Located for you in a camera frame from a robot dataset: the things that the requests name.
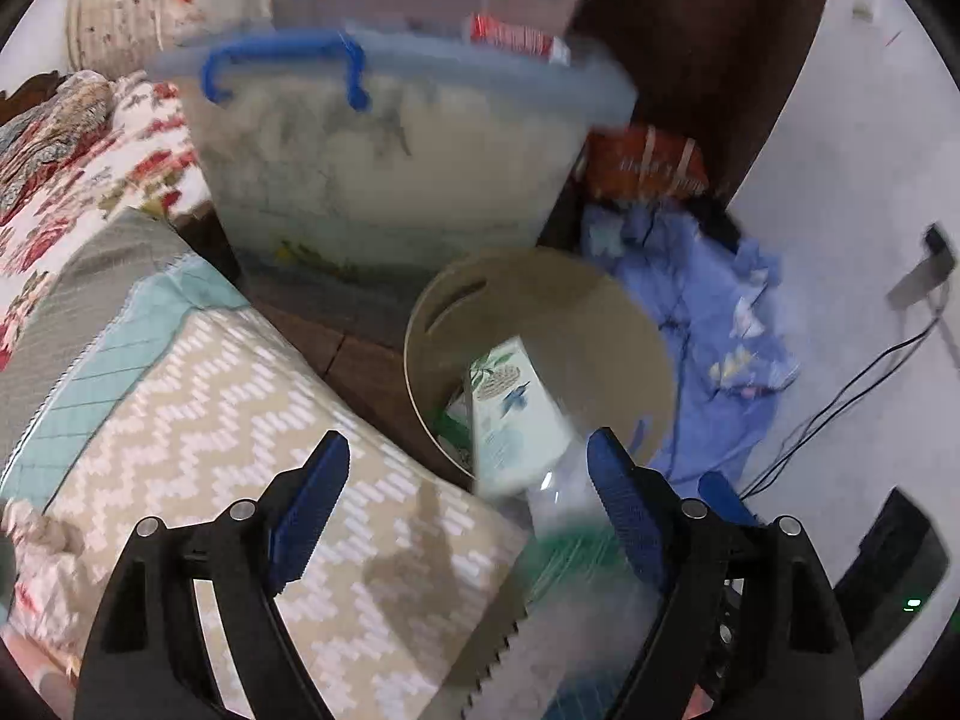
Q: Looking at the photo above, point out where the clear plastic bottle green label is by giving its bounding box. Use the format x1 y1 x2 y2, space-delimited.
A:
517 465 668 720

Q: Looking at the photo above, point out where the dark wooden cabinet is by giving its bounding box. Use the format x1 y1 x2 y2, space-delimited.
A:
577 0 837 203

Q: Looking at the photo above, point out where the green and white carton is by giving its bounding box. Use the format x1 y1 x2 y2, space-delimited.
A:
463 337 578 500

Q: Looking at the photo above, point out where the translucent storage bin blue handle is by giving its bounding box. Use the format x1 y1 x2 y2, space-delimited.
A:
146 26 638 293

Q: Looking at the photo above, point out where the red and white tube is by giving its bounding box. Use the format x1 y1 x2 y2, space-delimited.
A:
466 13 575 65

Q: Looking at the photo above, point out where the paisley patterned pillow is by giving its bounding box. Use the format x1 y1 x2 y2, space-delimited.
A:
0 71 113 218

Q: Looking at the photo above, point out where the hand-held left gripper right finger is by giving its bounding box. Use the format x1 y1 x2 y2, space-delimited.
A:
586 427 867 720

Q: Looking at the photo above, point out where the black power plug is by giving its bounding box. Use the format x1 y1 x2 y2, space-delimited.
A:
885 223 957 308

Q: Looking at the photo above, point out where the pale pink crumpled cloth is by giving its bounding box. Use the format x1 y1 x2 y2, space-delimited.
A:
0 502 87 653

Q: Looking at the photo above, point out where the blue printed cloth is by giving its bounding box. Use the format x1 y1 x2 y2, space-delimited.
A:
581 199 800 500

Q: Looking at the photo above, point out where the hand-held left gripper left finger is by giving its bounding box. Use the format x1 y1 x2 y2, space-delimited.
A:
73 431 351 720

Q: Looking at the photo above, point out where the black cable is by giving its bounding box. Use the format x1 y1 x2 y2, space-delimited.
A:
739 315 946 500

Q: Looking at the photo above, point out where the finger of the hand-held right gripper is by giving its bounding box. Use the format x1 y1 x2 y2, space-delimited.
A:
697 471 758 530

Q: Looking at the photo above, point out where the woven rope basket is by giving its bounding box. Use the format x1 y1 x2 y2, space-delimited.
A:
66 0 188 80

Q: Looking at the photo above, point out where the beige round waste bin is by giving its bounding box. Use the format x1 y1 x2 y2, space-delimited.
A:
403 246 680 481

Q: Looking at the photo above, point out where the white red floral quilt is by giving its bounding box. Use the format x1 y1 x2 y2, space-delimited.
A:
0 75 215 368

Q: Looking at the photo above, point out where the orange snack bag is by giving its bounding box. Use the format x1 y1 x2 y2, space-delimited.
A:
585 126 710 200

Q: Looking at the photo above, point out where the grey teal beige bedspread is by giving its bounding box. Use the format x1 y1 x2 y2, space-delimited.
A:
0 206 530 720

